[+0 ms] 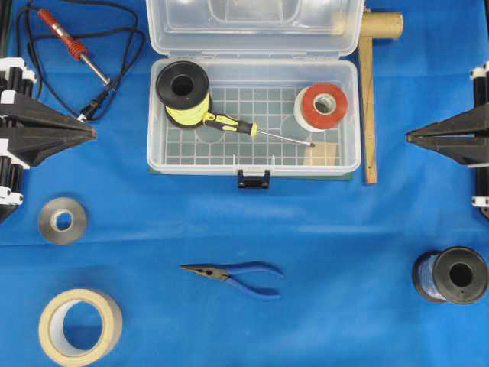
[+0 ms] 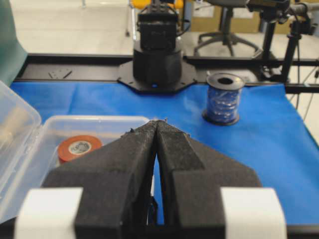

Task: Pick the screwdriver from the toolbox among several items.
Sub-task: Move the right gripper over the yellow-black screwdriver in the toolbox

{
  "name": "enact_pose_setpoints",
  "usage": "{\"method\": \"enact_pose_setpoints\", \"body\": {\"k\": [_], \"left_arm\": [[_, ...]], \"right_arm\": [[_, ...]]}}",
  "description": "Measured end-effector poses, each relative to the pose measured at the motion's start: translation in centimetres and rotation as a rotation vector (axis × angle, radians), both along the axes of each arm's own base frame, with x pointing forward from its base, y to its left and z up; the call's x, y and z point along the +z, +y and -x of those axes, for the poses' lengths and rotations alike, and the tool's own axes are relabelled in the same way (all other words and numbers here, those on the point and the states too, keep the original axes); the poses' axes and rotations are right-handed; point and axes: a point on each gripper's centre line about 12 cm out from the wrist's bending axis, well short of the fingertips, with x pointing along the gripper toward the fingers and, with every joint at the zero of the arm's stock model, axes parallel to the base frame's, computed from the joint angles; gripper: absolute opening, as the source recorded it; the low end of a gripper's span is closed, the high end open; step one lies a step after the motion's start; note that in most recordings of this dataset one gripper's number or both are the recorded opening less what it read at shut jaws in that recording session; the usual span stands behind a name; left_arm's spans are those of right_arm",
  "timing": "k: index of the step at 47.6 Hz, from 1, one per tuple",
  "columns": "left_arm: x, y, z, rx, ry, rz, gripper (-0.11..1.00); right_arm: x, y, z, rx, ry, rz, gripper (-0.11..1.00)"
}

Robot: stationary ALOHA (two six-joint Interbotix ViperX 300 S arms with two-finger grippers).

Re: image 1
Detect grey tape roll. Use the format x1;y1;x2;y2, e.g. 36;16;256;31
38;197;88;245

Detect red tape roll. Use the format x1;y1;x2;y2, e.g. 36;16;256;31
293;83;348;132

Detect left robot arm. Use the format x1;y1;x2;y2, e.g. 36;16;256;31
1;57;96;221

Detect red soldering iron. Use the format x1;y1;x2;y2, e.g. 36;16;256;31
37;8;110;86

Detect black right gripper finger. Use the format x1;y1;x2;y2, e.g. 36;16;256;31
406;135;488;167
406;103;488;139

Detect blue needle-nose pliers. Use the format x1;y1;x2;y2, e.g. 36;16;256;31
180;261;283;301

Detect yellow black screwdriver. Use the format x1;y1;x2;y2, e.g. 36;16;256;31
202;112;316;148

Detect black power cable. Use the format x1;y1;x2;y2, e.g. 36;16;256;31
14;0;141;122

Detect yellow wire spool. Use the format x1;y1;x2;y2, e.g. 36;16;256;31
155;60;212;129

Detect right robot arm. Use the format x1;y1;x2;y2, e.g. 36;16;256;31
406;63;488;217

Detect clear plastic toolbox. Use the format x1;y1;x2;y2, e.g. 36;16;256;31
147;1;364;187

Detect blue table cloth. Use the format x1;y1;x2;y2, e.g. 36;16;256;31
1;1;488;366

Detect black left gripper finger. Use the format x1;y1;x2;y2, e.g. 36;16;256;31
1;127;96;167
1;92;96;135

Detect wooden mallet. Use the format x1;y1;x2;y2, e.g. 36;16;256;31
358;9;403;184

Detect blue wire spool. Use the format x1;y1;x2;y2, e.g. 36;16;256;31
412;246;488;305

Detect beige masking tape roll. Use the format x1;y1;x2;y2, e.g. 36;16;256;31
38;288;123;366

